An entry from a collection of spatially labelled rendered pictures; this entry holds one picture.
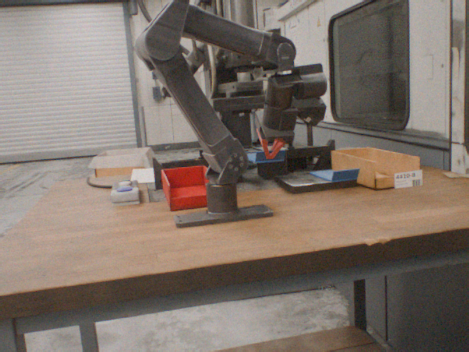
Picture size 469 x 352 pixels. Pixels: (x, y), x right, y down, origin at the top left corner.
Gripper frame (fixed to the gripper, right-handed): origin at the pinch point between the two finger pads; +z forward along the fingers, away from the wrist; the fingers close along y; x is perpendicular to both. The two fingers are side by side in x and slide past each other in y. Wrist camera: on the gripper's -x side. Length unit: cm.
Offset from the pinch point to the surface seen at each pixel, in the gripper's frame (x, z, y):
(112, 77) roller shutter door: 68, 432, 845
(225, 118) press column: 0.5, 19.3, 45.6
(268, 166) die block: -6.3, 17.2, 16.5
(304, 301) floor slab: -55, 149, 57
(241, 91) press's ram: 1.2, -1.8, 26.8
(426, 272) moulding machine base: -63, 56, 1
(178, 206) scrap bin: 22.0, 8.1, -6.0
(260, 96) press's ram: -4.6, 0.2, 26.7
